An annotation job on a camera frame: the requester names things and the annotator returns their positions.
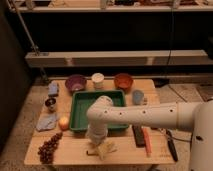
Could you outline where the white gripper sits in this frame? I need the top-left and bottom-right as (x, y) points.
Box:
(86, 124), (116, 160)

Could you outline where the black eraser block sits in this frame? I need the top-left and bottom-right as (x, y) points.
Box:
(132, 125), (145, 147)

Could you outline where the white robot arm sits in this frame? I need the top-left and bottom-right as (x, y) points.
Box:
(86, 96), (213, 171)

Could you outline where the green plastic tray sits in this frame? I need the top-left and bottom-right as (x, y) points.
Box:
(69, 90), (126, 133)

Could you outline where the yellow banana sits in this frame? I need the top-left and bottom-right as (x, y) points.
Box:
(86, 149), (99, 156)

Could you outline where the red yellow apple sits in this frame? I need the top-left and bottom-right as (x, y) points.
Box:
(58, 116), (69, 131)

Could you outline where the blue mug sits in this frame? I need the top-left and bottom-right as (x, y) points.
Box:
(132, 90), (144, 105)

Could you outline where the bunch of red grapes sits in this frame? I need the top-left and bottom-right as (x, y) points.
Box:
(38, 132), (63, 164)

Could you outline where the grey blue cloth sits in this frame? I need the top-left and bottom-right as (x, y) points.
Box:
(36, 113), (58, 132)

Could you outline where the orange bowl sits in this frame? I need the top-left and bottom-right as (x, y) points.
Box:
(114, 73), (133, 92)

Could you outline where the white cup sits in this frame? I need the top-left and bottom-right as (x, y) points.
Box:
(91, 73), (104, 89)

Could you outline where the purple bowl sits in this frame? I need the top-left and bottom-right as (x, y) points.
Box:
(65, 74), (87, 93)

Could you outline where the small metal cup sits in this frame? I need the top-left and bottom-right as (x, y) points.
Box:
(45, 98), (56, 112)

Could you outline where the blue sponge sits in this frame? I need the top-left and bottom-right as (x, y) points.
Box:
(48, 82), (59, 97)

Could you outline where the lower wooden shelf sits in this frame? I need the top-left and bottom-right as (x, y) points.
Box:
(25, 50), (213, 68)

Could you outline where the wooden shelf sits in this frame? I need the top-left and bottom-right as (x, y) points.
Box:
(25, 50), (213, 68)
(6, 0), (213, 12)

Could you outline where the upper wooden shelf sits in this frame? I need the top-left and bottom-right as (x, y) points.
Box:
(6, 0), (213, 12)

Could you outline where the metal diagonal pole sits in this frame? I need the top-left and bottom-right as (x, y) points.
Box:
(9, 0), (50, 84)

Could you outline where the black handled tool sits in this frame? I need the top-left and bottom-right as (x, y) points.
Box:
(166, 130), (178, 162)

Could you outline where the black cable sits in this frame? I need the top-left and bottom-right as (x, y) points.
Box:
(165, 6), (176, 76)

